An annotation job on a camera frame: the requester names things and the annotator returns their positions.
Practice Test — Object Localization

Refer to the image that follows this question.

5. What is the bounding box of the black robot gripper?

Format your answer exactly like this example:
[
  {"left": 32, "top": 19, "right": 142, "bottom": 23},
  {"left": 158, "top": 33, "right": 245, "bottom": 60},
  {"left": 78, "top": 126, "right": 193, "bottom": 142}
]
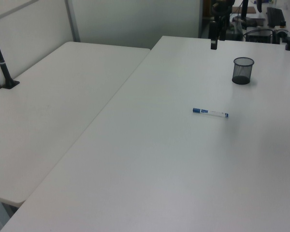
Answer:
[{"left": 209, "top": 0, "right": 234, "bottom": 50}]

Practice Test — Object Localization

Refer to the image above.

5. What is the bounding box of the blue and white marker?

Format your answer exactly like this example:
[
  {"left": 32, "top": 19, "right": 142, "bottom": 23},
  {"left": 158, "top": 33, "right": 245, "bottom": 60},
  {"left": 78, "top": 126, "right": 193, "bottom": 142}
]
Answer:
[{"left": 192, "top": 107, "right": 231, "bottom": 120}]

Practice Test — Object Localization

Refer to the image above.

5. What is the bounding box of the black monitor stand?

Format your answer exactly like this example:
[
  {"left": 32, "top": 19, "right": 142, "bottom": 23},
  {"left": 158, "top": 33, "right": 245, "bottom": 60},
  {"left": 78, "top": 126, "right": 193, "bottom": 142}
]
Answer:
[{"left": 232, "top": 0, "right": 251, "bottom": 24}]

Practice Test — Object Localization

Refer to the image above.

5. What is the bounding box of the black equipment box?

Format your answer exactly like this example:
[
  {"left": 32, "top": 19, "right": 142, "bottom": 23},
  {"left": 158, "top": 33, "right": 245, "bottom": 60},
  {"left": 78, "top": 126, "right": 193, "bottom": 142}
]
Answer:
[{"left": 246, "top": 26, "right": 274, "bottom": 44}]

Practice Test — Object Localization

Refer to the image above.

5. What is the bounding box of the black mesh pen cup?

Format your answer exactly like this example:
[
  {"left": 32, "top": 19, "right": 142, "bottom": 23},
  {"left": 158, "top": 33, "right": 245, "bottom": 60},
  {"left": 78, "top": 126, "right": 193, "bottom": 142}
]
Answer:
[{"left": 232, "top": 57, "right": 255, "bottom": 86}]

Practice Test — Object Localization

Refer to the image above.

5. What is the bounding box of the white side table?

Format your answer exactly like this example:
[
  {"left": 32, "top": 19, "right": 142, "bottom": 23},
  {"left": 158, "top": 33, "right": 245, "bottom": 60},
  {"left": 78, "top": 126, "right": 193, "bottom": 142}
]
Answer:
[{"left": 0, "top": 41, "right": 152, "bottom": 207}]

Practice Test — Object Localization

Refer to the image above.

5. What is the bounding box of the gray partition post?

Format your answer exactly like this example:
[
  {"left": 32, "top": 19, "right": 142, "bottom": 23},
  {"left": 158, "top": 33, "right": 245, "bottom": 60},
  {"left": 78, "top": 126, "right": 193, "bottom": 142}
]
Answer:
[{"left": 64, "top": 0, "right": 81, "bottom": 43}]

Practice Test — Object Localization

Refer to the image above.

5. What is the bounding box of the black camera pole with tie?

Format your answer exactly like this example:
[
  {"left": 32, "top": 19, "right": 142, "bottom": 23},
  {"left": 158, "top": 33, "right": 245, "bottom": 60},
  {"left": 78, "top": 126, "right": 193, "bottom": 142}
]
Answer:
[{"left": 0, "top": 21, "right": 21, "bottom": 90}]

